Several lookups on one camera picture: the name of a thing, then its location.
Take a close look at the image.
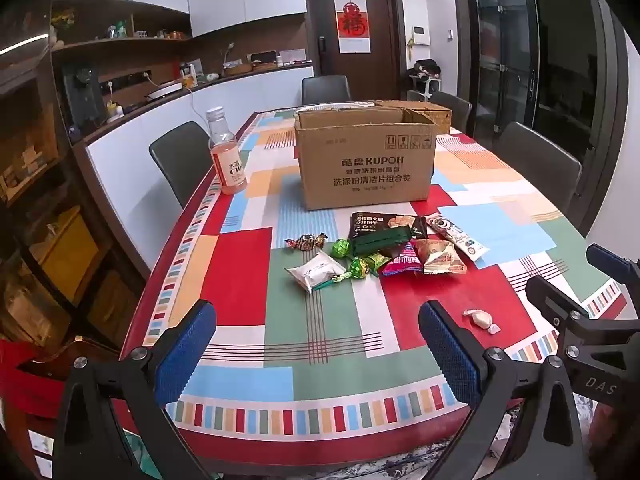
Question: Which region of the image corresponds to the red wooden chair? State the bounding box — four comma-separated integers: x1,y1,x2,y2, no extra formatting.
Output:
0,336,132,480

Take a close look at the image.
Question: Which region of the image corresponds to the white and red door poster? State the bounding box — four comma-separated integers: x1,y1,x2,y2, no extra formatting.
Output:
334,0,371,55

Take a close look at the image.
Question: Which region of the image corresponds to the black cracker packet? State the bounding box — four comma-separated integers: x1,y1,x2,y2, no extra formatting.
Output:
350,211,429,241

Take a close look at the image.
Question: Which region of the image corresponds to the black framed glass sliding door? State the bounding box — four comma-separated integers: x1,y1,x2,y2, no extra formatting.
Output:
464,0,623,171

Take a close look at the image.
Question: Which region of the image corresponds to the white flat appliance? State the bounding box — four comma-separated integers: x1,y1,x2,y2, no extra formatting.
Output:
144,84,182,102

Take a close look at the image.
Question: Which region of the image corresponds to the long white cartoon snack packet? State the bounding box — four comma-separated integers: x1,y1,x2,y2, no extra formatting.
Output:
425,212,489,262

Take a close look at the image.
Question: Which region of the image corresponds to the dark brown door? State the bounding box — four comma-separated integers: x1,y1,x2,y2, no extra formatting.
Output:
304,0,407,107

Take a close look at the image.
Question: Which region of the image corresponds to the brown cardboard box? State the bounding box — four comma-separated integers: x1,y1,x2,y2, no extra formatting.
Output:
294,101,440,211

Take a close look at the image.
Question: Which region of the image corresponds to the clear bottle with pink drink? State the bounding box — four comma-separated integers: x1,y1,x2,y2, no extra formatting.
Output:
206,106,249,196

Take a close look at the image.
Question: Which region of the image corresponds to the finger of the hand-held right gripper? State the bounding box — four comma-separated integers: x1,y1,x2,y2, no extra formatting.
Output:
525,275,593,328
586,243,640,286

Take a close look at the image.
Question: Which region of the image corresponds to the brown wall shelf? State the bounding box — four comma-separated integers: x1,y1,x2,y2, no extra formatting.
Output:
50,0,194,56

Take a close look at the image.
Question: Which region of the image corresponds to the white curved counter cabinet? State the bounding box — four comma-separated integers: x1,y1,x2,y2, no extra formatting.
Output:
72,62,316,261

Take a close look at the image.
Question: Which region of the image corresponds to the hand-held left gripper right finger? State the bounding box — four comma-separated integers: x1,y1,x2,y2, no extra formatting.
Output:
419,301,586,480

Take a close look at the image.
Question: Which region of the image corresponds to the person's patterned clothing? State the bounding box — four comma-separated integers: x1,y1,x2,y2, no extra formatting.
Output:
572,394,640,480

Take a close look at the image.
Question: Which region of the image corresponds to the orange bread snack packet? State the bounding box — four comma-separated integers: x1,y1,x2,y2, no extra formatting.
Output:
414,238,469,276

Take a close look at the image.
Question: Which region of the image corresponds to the dark green snack packet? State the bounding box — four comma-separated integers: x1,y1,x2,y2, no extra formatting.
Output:
349,227,414,259

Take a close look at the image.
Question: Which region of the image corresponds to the dark foil twisted candy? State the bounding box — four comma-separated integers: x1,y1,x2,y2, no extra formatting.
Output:
284,232,329,252

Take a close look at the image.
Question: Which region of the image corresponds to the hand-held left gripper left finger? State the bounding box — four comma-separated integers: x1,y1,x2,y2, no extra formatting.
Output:
52,300,217,480

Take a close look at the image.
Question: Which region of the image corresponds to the dark glass display cabinet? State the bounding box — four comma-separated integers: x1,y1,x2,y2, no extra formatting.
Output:
0,10,151,361

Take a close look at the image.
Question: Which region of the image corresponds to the white square snack packet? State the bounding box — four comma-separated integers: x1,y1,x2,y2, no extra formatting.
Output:
284,250,347,294

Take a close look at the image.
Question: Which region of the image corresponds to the pink snack packet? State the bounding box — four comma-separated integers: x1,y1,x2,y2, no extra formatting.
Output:
379,242,423,277

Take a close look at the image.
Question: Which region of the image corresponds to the grey dining chair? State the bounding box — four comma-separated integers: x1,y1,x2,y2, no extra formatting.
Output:
429,91,473,134
301,75,352,107
148,120,221,209
492,121,584,211

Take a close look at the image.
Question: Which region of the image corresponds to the white twisted candy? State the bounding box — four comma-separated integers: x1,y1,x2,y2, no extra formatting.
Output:
462,308,502,334

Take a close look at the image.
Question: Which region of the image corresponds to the white shoe rack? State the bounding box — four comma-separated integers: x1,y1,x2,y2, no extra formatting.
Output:
407,59,444,97

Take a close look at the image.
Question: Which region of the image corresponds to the colourful checked tablecloth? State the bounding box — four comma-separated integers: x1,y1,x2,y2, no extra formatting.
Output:
120,107,628,466

